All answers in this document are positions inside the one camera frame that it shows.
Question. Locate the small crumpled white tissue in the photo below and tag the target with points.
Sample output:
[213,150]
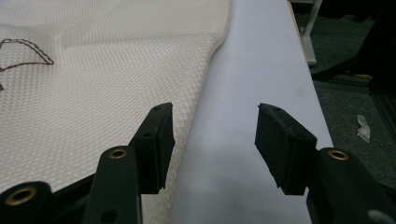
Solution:
[363,129]

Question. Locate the white foam board mat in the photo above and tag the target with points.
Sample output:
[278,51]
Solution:
[249,62]

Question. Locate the cream textured cloth with embroidery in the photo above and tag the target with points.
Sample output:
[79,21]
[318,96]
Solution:
[109,81]

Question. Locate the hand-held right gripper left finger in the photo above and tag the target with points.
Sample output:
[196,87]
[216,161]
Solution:
[152,146]

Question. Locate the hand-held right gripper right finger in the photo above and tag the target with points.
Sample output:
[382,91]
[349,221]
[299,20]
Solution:
[283,149]

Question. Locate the black stand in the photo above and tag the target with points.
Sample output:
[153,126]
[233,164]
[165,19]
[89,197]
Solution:
[358,62]

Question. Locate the white metal desk frame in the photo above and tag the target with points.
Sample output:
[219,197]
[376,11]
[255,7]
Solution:
[309,34]

